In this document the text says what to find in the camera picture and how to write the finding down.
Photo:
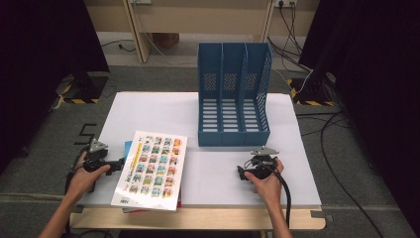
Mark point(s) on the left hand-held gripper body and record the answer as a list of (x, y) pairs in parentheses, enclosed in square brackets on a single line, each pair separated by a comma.
[(97, 158)]

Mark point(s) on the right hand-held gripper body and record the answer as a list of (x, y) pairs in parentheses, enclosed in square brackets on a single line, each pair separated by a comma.
[(261, 167)]

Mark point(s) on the teal illustrated book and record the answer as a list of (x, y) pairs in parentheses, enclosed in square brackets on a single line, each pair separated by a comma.
[(128, 148)]

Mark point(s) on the blue plastic file rack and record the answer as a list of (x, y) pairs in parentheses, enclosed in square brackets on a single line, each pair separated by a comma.
[(231, 139)]

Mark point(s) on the white book with picture grid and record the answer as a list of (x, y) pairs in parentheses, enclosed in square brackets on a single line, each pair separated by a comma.
[(152, 168)]

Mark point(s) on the person's right hand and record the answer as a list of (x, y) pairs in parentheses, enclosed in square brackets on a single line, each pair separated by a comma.
[(270, 186)]

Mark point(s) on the person's left hand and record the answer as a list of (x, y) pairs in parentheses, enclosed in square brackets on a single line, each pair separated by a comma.
[(82, 181)]

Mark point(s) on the white board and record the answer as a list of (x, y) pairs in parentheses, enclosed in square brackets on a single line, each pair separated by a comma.
[(158, 112)]

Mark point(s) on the black stand base hazard tape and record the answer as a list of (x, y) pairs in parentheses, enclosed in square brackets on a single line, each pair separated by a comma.
[(313, 89), (82, 87)]

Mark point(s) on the black curtain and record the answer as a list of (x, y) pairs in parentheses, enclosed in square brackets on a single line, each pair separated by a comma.
[(379, 82), (33, 66)]

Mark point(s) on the beige wooden desk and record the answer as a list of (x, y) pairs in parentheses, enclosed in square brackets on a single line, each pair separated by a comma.
[(198, 16)]

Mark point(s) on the white power strip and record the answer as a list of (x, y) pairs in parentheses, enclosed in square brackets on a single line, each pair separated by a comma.
[(140, 1)]

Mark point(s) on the white wall socket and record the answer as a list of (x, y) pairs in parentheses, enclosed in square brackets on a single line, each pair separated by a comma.
[(285, 3)]

